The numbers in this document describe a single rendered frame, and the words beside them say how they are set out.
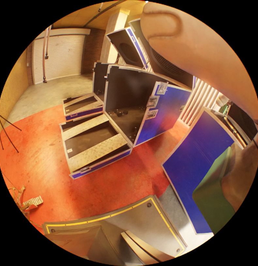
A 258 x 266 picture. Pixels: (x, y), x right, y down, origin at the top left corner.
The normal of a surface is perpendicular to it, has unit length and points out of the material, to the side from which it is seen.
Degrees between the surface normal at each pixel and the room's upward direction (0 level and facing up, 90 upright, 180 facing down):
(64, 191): 0
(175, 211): 0
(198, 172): 90
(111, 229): 0
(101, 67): 90
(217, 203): 90
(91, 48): 90
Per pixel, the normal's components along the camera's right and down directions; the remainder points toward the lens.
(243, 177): -0.03, -0.81
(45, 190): 0.21, -0.72
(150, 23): -0.94, 0.35
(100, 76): 0.59, 0.63
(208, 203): -0.88, 0.16
